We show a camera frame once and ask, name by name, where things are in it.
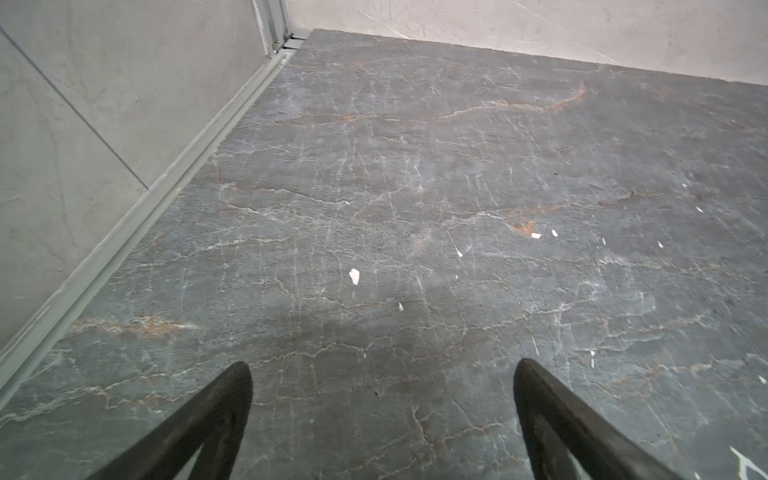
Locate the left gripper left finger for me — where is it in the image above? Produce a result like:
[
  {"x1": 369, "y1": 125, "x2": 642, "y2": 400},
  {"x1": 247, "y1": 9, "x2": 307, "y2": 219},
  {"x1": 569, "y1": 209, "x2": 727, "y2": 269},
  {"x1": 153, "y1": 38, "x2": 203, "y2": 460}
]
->
[{"x1": 89, "y1": 361, "x2": 253, "y2": 479}]

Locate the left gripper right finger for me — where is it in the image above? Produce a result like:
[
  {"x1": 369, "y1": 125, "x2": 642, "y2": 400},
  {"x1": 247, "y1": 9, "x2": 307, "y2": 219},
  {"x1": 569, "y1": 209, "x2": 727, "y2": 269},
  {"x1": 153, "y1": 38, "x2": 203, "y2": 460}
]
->
[{"x1": 513, "y1": 358, "x2": 680, "y2": 479}]

